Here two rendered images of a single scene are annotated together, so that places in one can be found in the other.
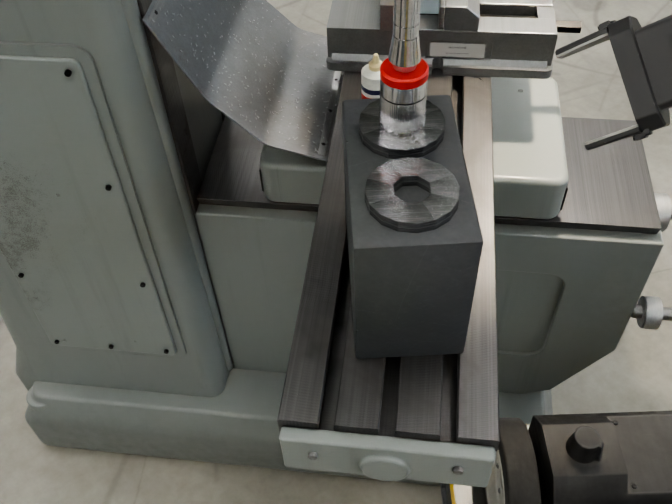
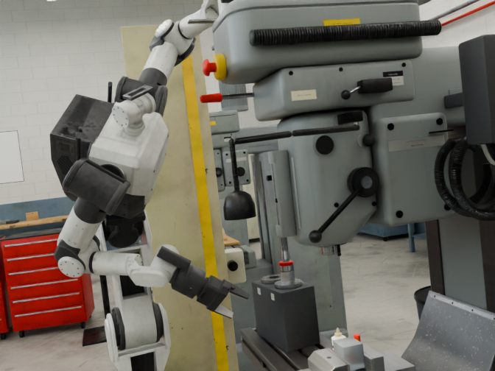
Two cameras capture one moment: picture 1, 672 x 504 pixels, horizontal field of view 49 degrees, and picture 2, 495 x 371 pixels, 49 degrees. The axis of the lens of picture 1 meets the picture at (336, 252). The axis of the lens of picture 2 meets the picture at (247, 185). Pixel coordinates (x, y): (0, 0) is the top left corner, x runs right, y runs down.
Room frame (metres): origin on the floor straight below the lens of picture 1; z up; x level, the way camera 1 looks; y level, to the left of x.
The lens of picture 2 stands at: (2.15, -0.87, 1.54)
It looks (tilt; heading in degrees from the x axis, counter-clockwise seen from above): 3 degrees down; 156
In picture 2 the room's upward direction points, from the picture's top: 6 degrees counter-clockwise
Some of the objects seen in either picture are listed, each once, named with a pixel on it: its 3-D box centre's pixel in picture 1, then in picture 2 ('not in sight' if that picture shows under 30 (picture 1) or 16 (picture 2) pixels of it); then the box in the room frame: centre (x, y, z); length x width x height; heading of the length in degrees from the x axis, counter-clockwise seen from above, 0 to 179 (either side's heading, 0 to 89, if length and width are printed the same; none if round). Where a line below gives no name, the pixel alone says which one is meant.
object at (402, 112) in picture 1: (403, 98); (286, 273); (0.60, -0.08, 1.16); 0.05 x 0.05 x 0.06
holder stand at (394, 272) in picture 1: (403, 222); (283, 309); (0.55, -0.08, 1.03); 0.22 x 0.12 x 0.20; 0
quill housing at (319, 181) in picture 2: not in sight; (325, 177); (0.98, -0.14, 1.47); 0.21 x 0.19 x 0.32; 171
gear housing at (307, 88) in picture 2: not in sight; (330, 91); (0.99, -0.10, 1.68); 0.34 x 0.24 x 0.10; 81
